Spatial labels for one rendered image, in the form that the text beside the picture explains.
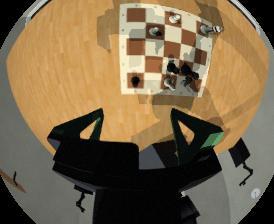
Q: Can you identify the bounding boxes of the chessboard with pieces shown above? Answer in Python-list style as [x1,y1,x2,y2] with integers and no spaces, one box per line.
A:
[119,3,212,97]

